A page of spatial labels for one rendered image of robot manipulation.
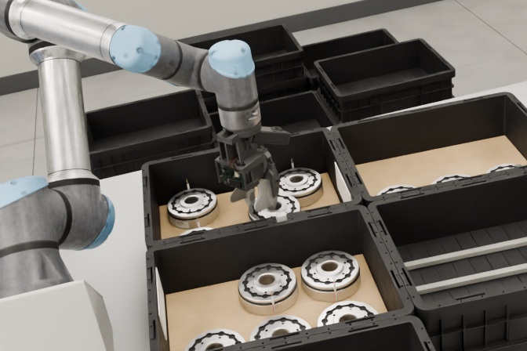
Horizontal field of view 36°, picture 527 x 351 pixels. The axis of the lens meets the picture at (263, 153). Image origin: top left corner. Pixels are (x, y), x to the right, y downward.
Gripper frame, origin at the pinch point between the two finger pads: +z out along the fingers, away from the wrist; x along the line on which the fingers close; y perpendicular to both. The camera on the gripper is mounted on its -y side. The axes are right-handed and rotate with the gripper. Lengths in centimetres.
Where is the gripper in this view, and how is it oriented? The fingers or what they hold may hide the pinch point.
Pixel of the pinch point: (262, 205)
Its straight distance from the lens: 161.4
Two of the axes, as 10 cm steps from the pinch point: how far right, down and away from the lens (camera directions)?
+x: 7.7, 2.4, -6.0
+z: 1.3, 8.5, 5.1
